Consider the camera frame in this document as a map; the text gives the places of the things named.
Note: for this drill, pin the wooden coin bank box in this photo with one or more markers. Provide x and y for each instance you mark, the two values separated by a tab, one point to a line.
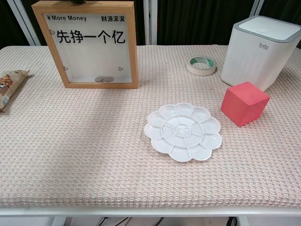
94	58

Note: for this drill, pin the white frame post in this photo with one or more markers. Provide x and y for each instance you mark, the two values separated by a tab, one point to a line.
255	8
26	23
147	21

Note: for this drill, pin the silver coin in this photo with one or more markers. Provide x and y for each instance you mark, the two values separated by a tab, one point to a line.
108	79
98	79

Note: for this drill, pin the masking tape roll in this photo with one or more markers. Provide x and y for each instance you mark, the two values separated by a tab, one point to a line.
200	70

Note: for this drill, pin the brown snack bar wrapper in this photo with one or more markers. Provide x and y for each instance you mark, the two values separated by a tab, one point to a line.
9	87

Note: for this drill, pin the white bin grey rim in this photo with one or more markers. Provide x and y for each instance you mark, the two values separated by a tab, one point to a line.
249	58

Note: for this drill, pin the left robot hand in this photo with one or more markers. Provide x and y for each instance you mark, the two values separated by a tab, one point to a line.
75	2

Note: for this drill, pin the white flower paint palette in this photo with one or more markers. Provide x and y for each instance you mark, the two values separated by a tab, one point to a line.
183	134

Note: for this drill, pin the red foam cube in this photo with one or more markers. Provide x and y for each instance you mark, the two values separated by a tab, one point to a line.
242	106

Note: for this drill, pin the beige woven tablecloth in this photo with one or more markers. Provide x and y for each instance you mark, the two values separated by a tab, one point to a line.
82	153

